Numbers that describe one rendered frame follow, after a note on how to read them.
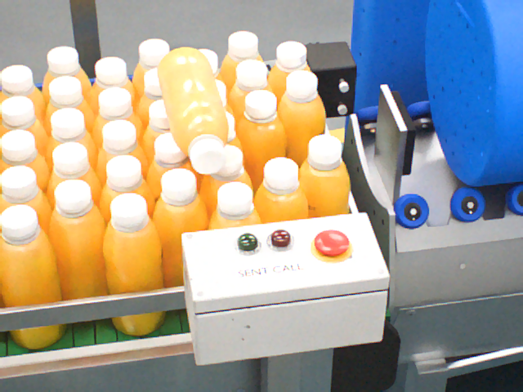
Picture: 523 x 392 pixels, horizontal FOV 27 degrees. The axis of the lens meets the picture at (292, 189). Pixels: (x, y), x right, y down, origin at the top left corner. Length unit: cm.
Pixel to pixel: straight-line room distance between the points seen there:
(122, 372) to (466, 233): 47
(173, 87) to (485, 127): 37
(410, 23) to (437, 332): 51
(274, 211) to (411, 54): 61
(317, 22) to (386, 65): 173
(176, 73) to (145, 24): 225
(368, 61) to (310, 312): 82
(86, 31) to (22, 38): 186
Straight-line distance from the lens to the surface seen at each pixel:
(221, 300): 109
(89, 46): 170
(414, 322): 153
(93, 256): 128
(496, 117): 130
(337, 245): 113
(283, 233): 113
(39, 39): 353
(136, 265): 124
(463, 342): 165
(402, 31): 180
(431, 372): 166
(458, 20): 140
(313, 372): 138
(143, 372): 133
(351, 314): 114
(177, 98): 128
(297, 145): 143
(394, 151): 142
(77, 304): 126
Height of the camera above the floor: 188
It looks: 41 degrees down
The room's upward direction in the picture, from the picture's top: 2 degrees clockwise
